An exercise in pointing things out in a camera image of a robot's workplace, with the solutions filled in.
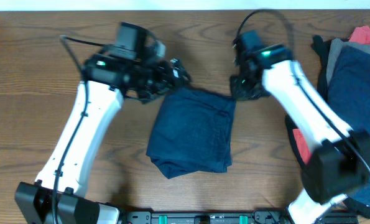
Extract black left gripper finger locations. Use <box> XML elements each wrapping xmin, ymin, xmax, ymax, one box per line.
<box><xmin>170</xmin><ymin>58</ymin><xmax>192</xmax><ymax>84</ymax></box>
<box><xmin>141</xmin><ymin>85</ymin><xmax>175</xmax><ymax>105</ymax></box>

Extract navy blue shorts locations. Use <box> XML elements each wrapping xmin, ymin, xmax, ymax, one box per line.
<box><xmin>146</xmin><ymin>88</ymin><xmax>236</xmax><ymax>179</ymax></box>

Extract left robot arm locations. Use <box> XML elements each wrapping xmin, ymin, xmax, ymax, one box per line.
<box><xmin>14</xmin><ymin>54</ymin><xmax>191</xmax><ymax>223</ymax></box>

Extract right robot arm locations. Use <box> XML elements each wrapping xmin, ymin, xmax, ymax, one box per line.
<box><xmin>231</xmin><ymin>44</ymin><xmax>370</xmax><ymax>223</ymax></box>

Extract pile of folded clothes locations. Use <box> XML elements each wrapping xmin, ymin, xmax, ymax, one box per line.
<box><xmin>284</xmin><ymin>25</ymin><xmax>370</xmax><ymax>218</ymax></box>

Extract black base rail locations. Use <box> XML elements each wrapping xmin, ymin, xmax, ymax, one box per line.
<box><xmin>119</xmin><ymin>208</ymin><xmax>359</xmax><ymax>224</ymax></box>

